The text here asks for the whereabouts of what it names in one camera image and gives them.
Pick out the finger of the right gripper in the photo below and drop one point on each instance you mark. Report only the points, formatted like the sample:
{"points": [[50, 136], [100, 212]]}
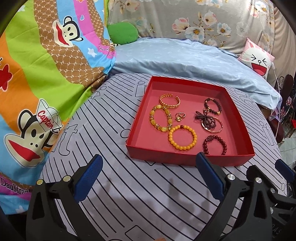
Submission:
{"points": [[282, 208], [288, 174]]}

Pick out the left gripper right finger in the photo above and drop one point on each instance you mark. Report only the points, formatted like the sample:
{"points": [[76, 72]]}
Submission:
{"points": [[254, 219]]}

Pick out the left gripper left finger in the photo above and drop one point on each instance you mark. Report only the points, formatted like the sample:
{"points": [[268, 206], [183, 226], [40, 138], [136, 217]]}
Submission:
{"points": [[43, 218]]}

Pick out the dark small-bead mala strand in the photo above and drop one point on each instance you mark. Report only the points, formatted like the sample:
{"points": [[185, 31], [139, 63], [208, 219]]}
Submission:
{"points": [[208, 122]]}

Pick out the dark wooden chair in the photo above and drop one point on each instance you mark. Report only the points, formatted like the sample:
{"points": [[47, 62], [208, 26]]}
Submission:
{"points": [[287, 92]]}

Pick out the thin rose gold bangle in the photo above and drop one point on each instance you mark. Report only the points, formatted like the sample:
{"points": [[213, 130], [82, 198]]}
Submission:
{"points": [[218, 128]]}

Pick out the pink white cat cushion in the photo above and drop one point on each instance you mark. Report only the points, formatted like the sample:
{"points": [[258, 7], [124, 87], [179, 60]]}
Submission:
{"points": [[256, 58]]}

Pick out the red shallow tray box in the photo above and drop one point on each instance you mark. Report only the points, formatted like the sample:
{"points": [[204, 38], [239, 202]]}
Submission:
{"points": [[146, 143]]}

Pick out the gold braided cuff bangle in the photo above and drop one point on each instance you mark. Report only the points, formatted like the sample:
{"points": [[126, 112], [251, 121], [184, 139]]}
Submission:
{"points": [[169, 101]]}

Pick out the grey floral bedsheet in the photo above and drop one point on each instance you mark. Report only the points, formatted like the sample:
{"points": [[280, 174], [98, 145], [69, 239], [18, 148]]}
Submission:
{"points": [[223, 24]]}

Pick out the cartoon monkey colourful quilt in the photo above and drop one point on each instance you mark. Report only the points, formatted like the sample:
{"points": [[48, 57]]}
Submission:
{"points": [[53, 55]]}

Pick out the light blue pillow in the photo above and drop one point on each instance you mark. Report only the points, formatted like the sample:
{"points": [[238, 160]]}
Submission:
{"points": [[184, 58]]}

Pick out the green plush cushion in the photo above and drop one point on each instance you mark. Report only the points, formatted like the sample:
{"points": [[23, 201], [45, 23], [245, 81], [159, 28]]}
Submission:
{"points": [[122, 33]]}

